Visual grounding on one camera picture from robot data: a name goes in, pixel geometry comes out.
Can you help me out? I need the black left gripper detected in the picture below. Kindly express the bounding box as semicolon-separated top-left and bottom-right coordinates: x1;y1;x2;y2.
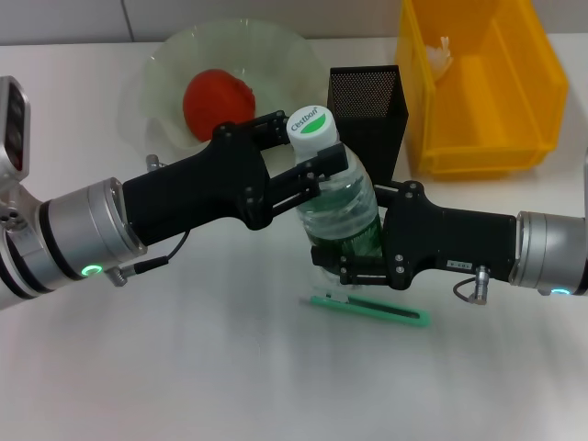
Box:
121;109;351;248

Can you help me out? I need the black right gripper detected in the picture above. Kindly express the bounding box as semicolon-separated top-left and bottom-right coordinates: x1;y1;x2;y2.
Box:
311;181;519;291

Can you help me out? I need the clear plastic water bottle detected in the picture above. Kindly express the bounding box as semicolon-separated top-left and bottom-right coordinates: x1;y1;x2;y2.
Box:
285;105;387;289

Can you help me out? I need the green utility knife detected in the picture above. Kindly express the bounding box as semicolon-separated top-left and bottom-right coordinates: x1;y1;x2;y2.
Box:
298;288;432;329

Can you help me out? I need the orange fruit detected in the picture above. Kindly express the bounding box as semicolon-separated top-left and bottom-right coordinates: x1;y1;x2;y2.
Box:
182;68;258;143

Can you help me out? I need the white paper ball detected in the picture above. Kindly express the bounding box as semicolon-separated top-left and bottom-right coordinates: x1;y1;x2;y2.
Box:
424;35;455;82

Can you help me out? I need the translucent green fruit bowl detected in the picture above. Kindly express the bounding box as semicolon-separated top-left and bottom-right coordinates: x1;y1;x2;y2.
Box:
141;17;323;163

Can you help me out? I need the black mesh pen holder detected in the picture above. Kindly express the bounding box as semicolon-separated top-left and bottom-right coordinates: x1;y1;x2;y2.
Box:
326;64;410;186

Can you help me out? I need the yellow plastic storage bin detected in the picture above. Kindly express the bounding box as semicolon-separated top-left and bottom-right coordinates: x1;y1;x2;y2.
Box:
394;0;570;180

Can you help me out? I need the left gripper cable with plug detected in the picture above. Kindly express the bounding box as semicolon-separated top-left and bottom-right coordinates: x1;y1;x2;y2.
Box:
104;154;192;287

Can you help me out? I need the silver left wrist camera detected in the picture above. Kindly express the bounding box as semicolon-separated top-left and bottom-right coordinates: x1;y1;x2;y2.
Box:
0;75;33;185

